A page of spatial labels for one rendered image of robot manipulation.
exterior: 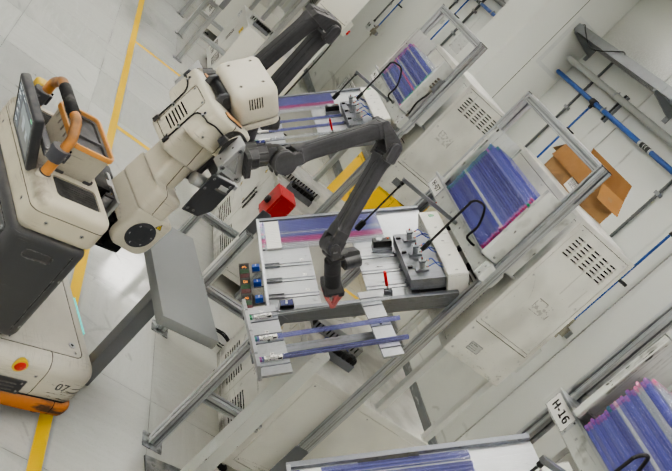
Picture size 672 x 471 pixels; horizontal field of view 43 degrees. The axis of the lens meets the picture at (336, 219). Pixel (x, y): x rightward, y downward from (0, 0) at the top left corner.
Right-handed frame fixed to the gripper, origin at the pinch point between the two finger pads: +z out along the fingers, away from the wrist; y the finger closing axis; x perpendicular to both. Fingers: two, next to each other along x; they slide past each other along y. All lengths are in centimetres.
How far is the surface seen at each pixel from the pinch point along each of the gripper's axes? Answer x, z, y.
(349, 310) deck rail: -8.7, 11.6, 9.1
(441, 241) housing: -51, 3, 32
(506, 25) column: -207, 40, 329
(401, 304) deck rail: -28.1, 10.9, 7.5
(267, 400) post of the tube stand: 25.9, 26.6, -14.4
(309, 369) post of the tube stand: 11.0, 15.1, -14.2
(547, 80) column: -232, 74, 302
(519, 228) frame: -69, -19, 5
